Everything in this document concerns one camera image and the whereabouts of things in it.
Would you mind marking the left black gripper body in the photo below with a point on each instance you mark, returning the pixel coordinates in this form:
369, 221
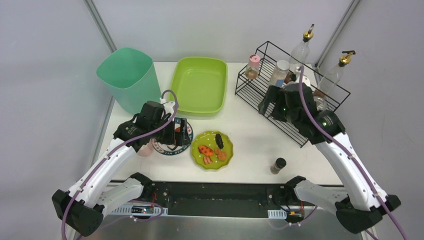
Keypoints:
174, 134

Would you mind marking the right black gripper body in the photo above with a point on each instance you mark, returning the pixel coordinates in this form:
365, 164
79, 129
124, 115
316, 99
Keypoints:
278, 96

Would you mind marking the green dotted plate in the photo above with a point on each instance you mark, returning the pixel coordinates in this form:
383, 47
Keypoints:
208, 138

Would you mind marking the pink lid spice jar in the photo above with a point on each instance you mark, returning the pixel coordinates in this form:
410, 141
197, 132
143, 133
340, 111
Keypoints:
253, 67

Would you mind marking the white grain shaker jar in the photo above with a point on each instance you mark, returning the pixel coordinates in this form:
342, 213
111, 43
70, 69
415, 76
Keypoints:
279, 74

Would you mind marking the tall oil bottle gold pump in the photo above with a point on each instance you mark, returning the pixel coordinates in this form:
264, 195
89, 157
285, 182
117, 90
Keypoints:
299, 54

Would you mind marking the oil bottle gold spout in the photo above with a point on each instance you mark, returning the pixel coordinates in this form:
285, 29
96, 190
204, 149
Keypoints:
333, 76

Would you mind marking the small black cap spice bottle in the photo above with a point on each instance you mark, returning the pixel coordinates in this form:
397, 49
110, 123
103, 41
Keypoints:
278, 165

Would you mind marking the large glass jar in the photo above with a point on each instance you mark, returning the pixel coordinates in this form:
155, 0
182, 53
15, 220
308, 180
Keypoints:
321, 103

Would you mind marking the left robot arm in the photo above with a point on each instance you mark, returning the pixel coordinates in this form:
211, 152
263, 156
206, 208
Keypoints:
86, 203

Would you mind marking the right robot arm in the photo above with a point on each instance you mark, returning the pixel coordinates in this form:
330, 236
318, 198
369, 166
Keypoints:
365, 203

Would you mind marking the white plate teal rim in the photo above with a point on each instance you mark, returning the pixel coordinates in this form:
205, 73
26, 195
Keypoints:
172, 150

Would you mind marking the orange grilled fish piece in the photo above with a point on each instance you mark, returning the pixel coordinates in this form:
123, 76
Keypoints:
205, 150

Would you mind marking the pink white mug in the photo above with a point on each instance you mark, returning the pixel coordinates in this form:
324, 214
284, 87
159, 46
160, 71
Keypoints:
146, 150

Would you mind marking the pork belly piece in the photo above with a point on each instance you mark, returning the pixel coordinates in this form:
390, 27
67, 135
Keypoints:
207, 160

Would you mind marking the black sea cucumber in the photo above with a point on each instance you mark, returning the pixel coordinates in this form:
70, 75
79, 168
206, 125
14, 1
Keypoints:
219, 141

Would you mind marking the fried chicken nugget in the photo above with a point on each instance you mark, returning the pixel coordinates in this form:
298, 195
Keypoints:
221, 155

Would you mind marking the lime green plastic basin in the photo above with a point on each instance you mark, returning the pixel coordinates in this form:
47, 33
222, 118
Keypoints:
200, 84

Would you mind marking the teal plastic bin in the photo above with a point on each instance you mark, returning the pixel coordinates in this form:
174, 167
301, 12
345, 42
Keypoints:
130, 77

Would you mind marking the black wire rack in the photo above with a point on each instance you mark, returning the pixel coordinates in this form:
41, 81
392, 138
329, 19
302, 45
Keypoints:
253, 91

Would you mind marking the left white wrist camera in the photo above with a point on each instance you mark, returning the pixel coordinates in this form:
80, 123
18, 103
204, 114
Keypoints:
169, 106

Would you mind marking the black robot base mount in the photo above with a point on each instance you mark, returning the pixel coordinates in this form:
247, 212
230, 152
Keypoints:
234, 200

